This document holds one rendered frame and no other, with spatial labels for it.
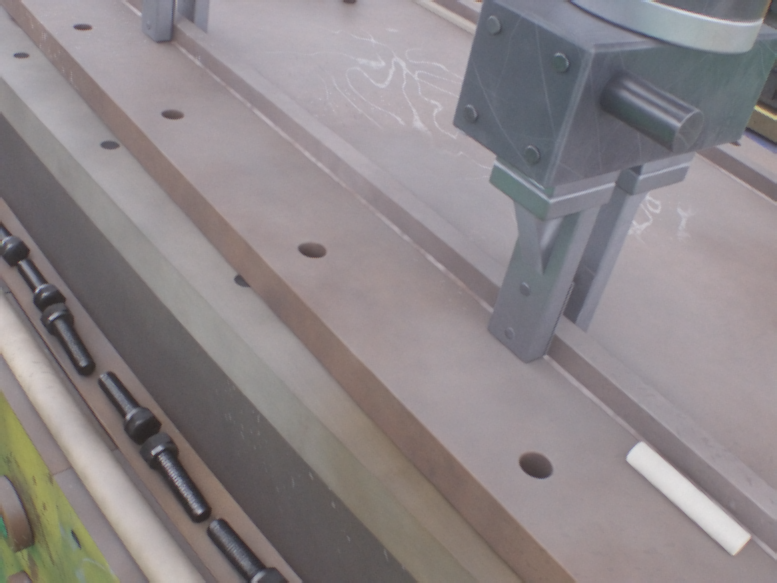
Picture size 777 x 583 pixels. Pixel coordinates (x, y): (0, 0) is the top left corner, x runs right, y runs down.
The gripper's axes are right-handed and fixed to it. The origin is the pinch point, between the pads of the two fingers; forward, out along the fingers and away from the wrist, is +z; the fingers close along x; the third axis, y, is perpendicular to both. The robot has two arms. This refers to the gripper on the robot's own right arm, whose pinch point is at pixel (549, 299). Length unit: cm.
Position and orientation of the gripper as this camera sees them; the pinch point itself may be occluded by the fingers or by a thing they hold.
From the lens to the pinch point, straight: 36.9
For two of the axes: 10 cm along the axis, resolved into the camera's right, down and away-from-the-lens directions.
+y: 6.1, 5.6, -5.6
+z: -1.9, 7.9, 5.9
